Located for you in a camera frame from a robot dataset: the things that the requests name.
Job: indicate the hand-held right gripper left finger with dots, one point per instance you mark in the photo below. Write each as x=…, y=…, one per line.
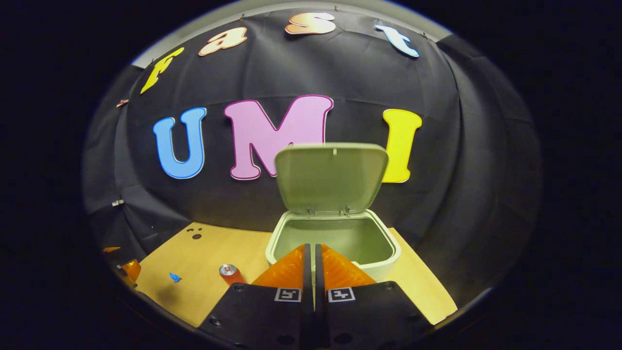
x=265, y=316

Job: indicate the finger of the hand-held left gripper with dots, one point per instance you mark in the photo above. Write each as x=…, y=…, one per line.
x=130, y=270
x=111, y=249

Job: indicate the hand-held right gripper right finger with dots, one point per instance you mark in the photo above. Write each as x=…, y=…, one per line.
x=364, y=316

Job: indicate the blue paper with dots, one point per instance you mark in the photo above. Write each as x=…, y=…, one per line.
x=175, y=277

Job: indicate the red pop can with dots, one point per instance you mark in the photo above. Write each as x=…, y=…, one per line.
x=232, y=276

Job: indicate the green desktop garbage bin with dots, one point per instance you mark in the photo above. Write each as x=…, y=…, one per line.
x=330, y=180

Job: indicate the red clip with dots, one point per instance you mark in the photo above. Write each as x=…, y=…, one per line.
x=122, y=103

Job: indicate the black backdrop cloth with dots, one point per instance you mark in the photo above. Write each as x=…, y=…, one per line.
x=369, y=87

